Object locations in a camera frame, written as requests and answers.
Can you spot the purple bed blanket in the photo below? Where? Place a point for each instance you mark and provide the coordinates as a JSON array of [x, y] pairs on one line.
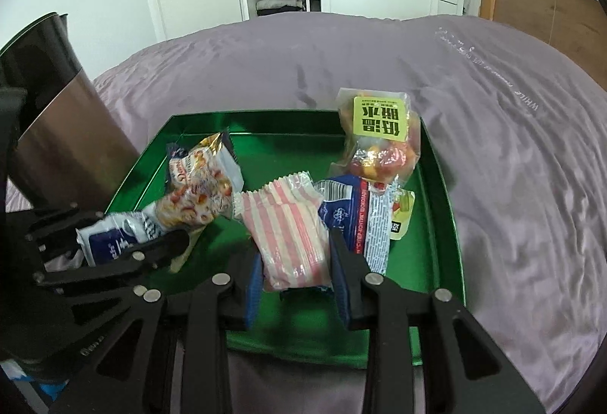
[[498, 158]]

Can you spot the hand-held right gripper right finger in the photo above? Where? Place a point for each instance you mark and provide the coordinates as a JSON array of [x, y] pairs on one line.
[[342, 290]]

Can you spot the blue plastic bag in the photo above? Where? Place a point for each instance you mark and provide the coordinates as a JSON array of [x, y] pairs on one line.
[[54, 391]]

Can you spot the wooden headboard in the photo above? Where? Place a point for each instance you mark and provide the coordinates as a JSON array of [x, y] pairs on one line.
[[545, 6]]

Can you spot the green metal tray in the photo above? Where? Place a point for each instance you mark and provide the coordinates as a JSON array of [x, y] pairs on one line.
[[284, 148]]

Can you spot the dark metal cylinder container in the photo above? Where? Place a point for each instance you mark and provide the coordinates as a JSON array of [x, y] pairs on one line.
[[61, 124]]

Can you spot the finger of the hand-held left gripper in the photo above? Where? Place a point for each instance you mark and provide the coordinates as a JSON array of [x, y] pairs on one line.
[[57, 224], [142, 255]]

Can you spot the white blue snack packet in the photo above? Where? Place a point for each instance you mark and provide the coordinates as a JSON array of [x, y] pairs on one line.
[[114, 233]]

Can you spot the gold snack packet blue ends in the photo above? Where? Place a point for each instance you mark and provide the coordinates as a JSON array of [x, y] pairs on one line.
[[204, 186]]

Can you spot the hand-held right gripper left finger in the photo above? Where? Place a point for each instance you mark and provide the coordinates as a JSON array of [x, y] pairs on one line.
[[253, 290]]

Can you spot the grey white folded blanket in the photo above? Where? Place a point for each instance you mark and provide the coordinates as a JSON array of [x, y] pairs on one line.
[[280, 5]]

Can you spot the clear fruit packet green label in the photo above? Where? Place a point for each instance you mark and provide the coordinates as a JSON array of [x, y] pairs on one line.
[[379, 124]]

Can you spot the blue packet with white panel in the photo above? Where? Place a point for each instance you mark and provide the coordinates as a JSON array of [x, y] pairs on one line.
[[346, 210]]

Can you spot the pink striped snack packet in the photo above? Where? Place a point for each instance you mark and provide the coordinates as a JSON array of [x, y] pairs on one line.
[[284, 224]]

